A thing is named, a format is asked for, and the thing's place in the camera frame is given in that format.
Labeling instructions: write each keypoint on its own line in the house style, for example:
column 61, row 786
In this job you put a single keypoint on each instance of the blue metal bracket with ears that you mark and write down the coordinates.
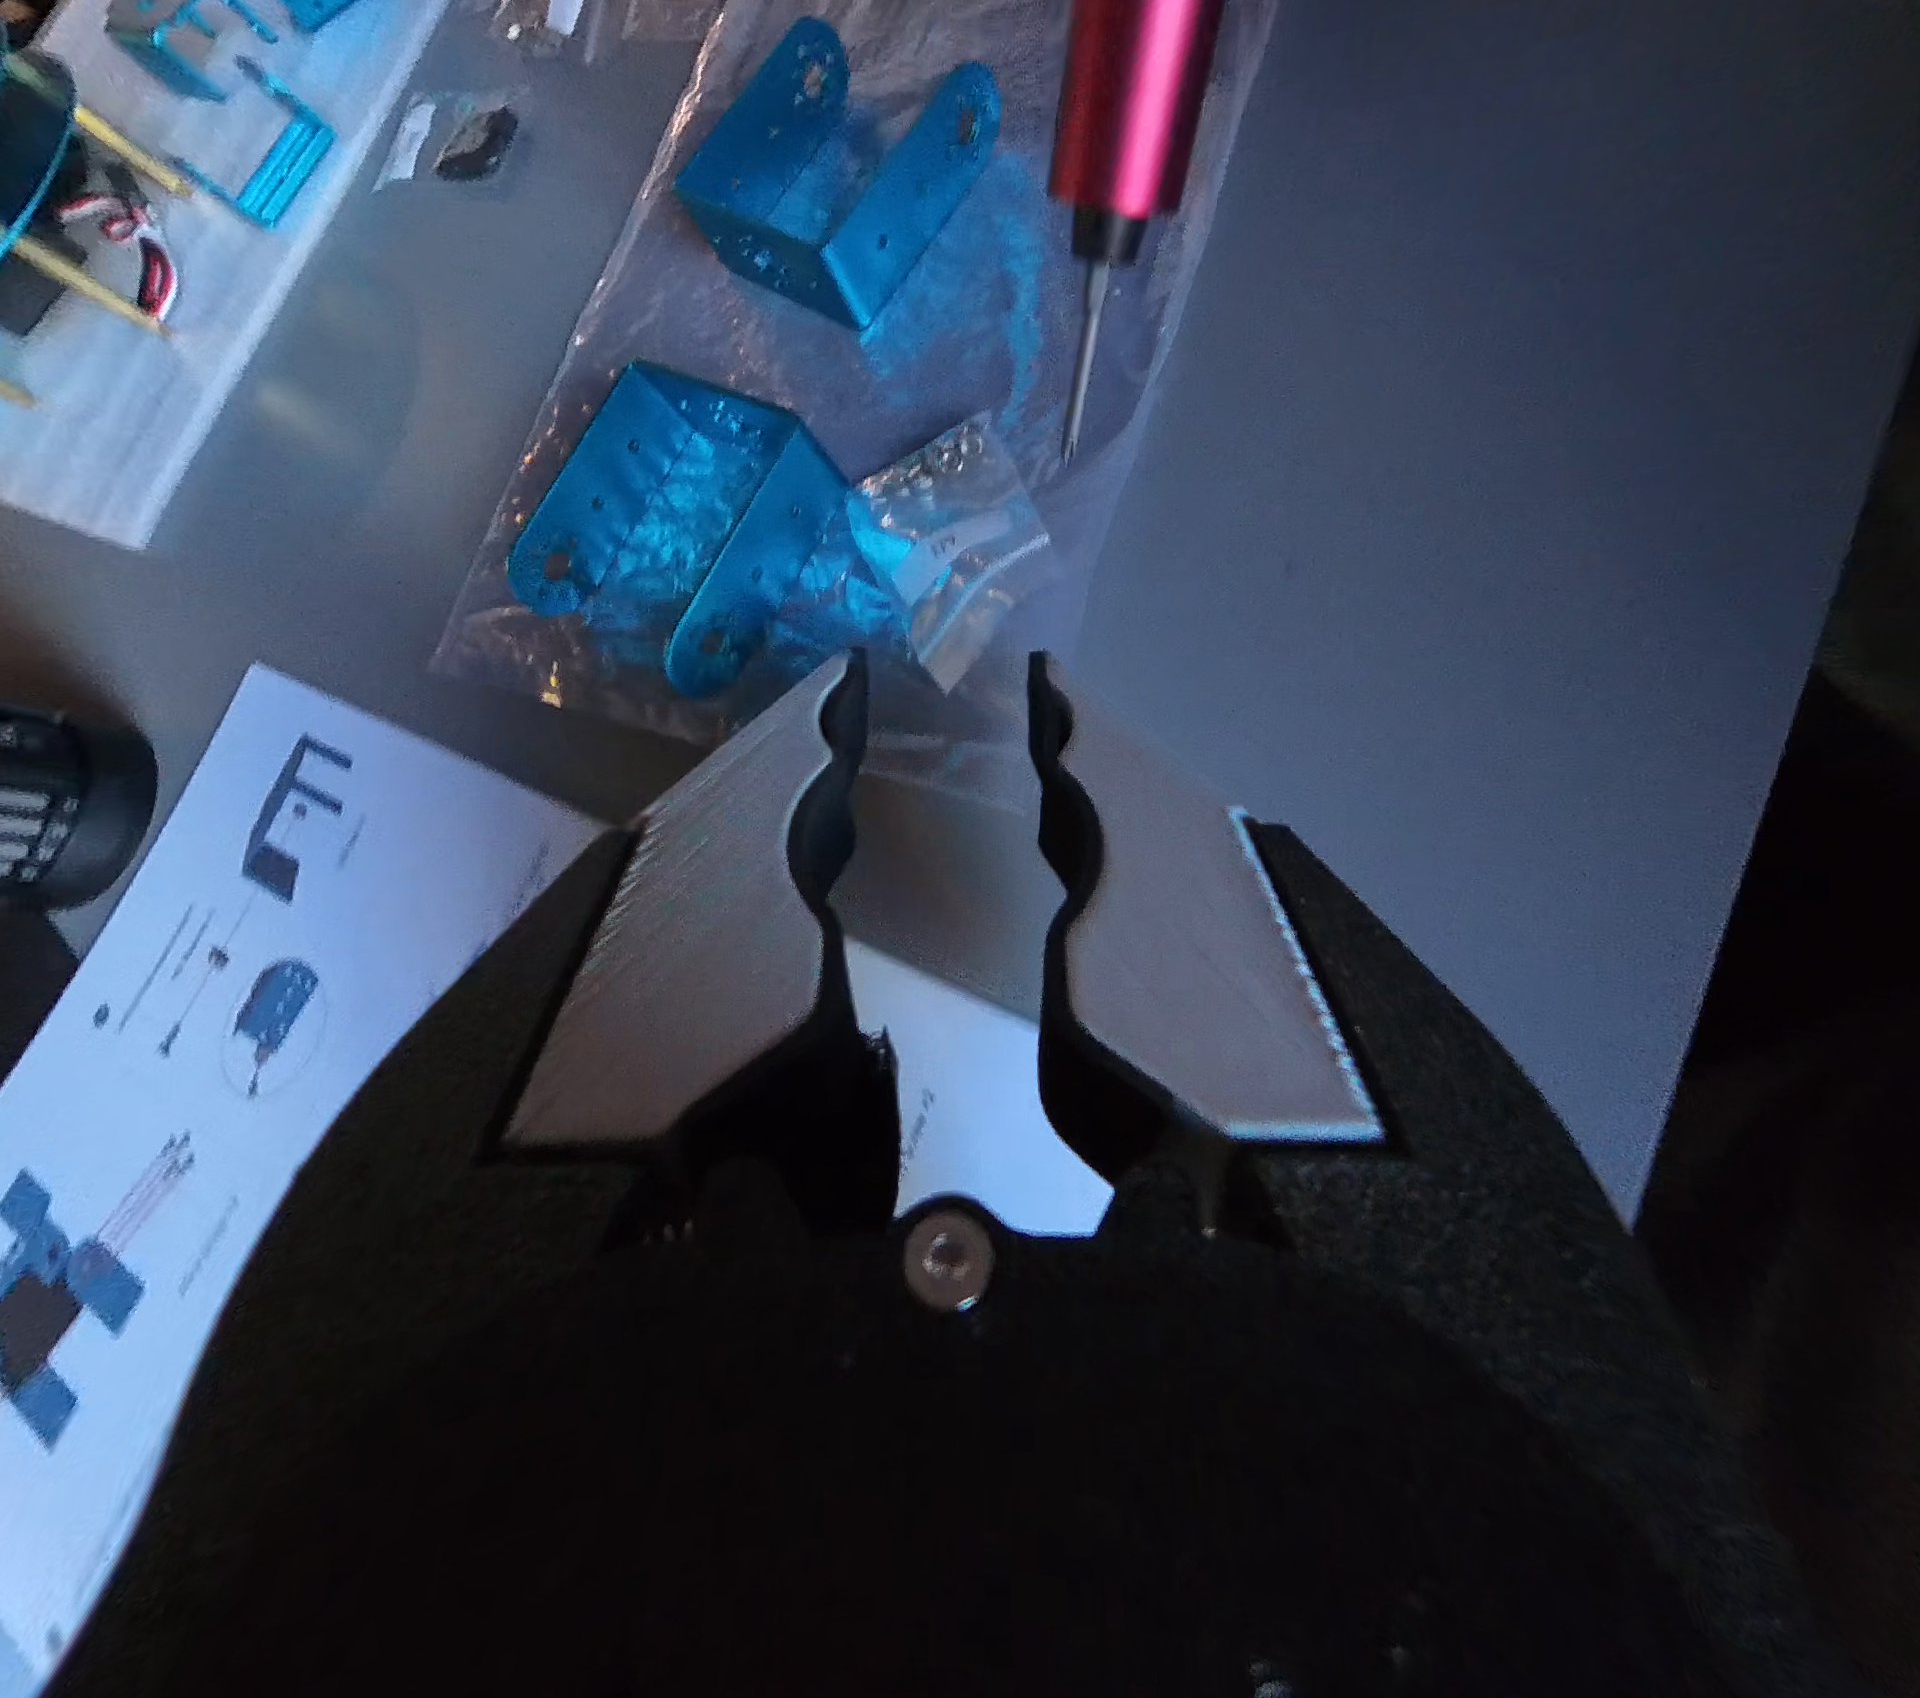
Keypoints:
column 818, row 183

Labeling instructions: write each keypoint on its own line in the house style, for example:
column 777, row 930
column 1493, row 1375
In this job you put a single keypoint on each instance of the white foam board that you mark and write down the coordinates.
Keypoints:
column 181, row 409

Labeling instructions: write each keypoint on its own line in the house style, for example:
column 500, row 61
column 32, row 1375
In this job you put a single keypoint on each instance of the small bag with black part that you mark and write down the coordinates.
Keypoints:
column 473, row 143

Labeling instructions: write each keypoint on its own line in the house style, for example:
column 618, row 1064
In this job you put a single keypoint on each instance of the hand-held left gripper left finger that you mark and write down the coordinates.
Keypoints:
column 704, row 949

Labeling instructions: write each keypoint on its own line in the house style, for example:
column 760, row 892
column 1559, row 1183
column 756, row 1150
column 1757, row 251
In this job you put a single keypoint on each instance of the small clear screw bag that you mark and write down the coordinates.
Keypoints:
column 952, row 542

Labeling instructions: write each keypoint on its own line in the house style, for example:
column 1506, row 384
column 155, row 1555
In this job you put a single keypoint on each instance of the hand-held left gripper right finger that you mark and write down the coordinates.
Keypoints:
column 1201, row 963

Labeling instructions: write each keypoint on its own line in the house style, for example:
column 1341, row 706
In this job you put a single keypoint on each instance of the black cylindrical tool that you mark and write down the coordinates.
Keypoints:
column 68, row 807

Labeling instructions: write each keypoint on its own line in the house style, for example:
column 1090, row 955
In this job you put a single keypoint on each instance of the toy robot arm base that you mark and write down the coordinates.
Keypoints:
column 44, row 168

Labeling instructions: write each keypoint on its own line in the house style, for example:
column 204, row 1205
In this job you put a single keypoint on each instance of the large blue metal bracket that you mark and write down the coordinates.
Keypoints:
column 661, row 529

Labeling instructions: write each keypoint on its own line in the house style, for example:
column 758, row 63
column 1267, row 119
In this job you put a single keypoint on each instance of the printed instruction sheet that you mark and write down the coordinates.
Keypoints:
column 390, row 858

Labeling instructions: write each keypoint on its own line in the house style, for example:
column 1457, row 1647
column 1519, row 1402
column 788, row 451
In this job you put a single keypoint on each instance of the red screwdriver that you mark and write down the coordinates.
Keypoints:
column 1149, row 48

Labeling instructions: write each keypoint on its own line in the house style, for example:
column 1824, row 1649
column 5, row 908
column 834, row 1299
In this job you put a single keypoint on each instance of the small blue u bracket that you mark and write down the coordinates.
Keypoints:
column 181, row 27

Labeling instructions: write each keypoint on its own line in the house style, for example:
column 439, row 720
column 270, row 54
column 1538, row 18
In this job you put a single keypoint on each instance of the long blue ribbed bracket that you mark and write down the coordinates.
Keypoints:
column 279, row 160

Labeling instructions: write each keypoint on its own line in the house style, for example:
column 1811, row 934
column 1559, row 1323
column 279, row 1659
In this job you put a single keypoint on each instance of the large clear plastic bag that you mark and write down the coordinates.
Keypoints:
column 990, row 272

